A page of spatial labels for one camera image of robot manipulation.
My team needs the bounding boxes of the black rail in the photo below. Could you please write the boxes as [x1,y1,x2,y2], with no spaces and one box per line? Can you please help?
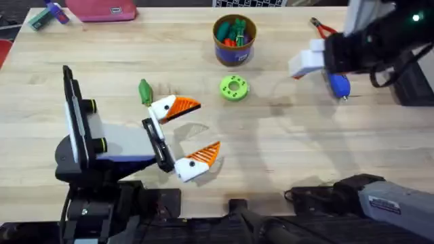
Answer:
[0,216,434,244]

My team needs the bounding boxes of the red handled pliers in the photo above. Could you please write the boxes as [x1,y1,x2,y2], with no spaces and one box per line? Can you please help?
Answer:
[309,16,339,40]

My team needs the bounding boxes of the black box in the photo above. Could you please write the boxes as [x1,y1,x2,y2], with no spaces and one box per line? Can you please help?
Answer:
[393,50,434,106]

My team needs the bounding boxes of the wrist upright plate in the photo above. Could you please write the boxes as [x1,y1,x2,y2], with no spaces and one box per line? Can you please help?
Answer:
[343,0,397,35]
[62,65,90,170]

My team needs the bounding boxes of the left wrist upright plate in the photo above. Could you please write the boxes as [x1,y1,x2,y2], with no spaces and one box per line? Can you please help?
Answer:
[62,65,90,170]

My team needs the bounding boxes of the green disc with holes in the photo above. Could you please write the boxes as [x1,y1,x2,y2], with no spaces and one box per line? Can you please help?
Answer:
[218,74,251,102]

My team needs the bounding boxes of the right wrist upright plate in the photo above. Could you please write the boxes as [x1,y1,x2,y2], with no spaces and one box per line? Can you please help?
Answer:
[343,0,397,35]

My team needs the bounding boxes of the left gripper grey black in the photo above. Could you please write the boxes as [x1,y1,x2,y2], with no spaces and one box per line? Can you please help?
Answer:
[55,94,222,186]

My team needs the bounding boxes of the red object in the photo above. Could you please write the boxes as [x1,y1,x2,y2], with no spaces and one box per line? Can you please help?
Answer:
[0,39,14,68]

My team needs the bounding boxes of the teal small box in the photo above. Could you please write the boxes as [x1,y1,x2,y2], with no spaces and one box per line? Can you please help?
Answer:
[28,7,55,32]

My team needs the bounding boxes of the blue purple tool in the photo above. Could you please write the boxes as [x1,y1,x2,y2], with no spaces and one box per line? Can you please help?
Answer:
[43,0,71,25]

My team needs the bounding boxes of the green toy vegetable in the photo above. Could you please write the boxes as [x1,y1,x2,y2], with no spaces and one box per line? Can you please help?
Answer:
[138,78,155,108]

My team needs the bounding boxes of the brown tub with toys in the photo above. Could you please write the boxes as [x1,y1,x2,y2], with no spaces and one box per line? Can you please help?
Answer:
[212,14,258,67]

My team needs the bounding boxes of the black white checker board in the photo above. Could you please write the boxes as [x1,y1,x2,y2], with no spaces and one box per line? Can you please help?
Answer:
[212,0,288,8]

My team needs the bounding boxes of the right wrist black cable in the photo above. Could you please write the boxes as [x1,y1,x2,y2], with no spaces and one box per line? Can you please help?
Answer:
[368,42,434,89]

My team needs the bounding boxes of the black camera mast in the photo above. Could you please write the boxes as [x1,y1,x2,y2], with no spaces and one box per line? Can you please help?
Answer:
[227,199,308,244]

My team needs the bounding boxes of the pink soft case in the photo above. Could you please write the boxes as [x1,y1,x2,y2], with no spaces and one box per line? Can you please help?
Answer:
[64,0,138,23]

